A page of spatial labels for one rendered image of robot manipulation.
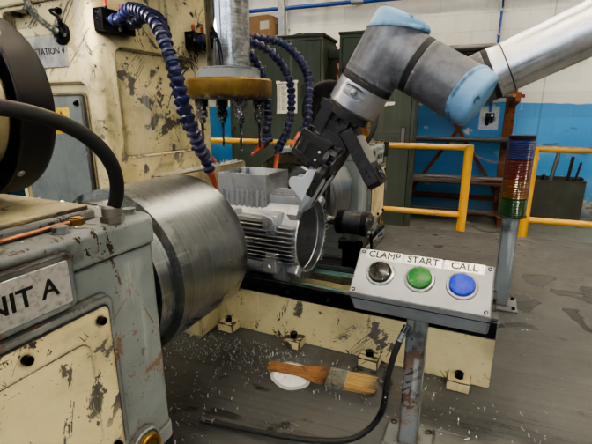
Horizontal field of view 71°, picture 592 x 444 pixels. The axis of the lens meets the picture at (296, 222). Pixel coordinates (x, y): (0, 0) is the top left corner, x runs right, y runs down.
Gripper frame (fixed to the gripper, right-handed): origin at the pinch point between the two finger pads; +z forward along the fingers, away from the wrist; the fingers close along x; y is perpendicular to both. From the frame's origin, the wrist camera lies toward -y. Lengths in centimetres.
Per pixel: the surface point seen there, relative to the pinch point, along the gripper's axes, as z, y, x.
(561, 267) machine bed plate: -3, -62, -72
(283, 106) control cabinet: 59, 148, -306
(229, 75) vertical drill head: -13.1, 27.4, -0.7
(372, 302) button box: -4.5, -19.5, 22.7
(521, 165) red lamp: -25, -29, -33
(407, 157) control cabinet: 37, 20, -316
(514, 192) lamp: -18.9, -31.9, -33.1
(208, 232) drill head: 1.9, 5.3, 24.0
